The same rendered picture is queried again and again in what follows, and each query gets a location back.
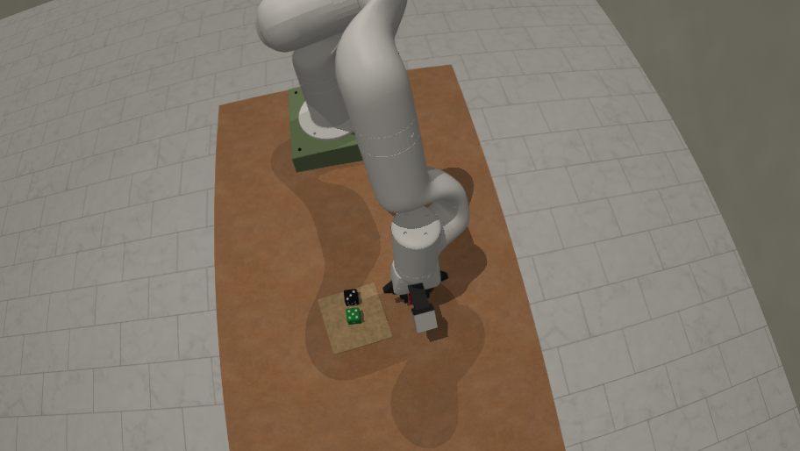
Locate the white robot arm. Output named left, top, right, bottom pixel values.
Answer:
left=255, top=0, right=470, bottom=333

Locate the black die with white pips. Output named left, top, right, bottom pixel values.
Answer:
left=344, top=289, right=359, bottom=306

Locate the green die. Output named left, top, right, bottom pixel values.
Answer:
left=346, top=308, right=361, bottom=325

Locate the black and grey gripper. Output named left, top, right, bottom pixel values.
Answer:
left=383, top=261, right=448, bottom=304

